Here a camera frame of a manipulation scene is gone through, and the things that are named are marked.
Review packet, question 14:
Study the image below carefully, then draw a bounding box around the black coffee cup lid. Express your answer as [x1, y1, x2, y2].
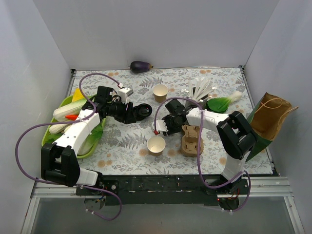
[133, 103, 153, 121]

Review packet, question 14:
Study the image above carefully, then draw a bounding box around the brown paper coffee cup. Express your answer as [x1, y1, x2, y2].
[147, 136, 166, 156]

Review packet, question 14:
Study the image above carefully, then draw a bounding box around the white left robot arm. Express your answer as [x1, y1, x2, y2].
[41, 86, 136, 195]

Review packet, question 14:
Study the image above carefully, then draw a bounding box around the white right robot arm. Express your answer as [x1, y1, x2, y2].
[154, 97, 257, 194]

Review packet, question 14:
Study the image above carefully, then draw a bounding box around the floral patterned table mat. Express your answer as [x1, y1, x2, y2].
[72, 68, 253, 175]

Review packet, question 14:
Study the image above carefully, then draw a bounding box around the brown cardboard cup carrier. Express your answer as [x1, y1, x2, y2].
[181, 125, 204, 157]

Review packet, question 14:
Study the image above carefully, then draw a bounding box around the grey straw holder cup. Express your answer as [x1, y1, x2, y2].
[185, 97, 208, 109]

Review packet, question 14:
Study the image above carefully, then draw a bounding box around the green bok choy toy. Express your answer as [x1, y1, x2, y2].
[206, 91, 242, 113]

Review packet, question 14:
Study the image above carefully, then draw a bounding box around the purple eggplant toy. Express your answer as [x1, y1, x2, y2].
[130, 61, 153, 74]

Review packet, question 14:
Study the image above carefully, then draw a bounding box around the yellow corn toy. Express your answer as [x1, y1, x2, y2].
[72, 88, 85, 103]

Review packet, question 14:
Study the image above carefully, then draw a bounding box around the orange carrot toy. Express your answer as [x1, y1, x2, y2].
[65, 115, 78, 121]

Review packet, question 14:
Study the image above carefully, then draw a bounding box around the large napa cabbage toy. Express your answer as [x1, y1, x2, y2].
[53, 98, 87, 122]

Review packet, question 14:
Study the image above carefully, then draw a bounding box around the green leafy lettuce toy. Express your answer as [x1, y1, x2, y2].
[77, 123, 103, 158]

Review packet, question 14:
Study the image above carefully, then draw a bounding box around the white daikon radish toy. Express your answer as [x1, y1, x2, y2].
[48, 122, 71, 134]

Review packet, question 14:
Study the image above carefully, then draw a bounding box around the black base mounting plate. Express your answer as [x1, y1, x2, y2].
[76, 175, 249, 206]

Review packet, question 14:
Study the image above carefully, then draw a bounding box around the green plastic vegetable tray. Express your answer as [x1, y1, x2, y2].
[41, 95, 107, 159]

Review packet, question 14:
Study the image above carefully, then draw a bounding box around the dark green paper bag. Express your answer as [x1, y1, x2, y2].
[246, 93, 271, 162]

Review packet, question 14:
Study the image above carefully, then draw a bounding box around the brown paper bag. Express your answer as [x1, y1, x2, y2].
[249, 93, 298, 141]

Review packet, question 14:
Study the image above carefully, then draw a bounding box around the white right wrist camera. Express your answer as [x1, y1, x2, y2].
[152, 120, 168, 135]

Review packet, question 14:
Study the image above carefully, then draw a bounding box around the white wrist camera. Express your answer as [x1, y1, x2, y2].
[117, 87, 134, 103]
[152, 120, 168, 135]

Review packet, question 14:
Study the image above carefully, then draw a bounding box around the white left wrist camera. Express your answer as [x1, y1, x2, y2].
[117, 87, 134, 103]

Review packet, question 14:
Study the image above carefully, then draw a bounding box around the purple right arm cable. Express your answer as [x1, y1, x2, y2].
[154, 97, 251, 212]

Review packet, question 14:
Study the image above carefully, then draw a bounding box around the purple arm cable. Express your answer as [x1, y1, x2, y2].
[15, 72, 124, 221]
[154, 97, 251, 212]

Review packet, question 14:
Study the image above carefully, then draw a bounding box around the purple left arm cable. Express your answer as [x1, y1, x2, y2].
[15, 72, 124, 221]

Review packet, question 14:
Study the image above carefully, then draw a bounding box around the aluminium frame rail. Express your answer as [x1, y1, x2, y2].
[31, 177, 293, 198]

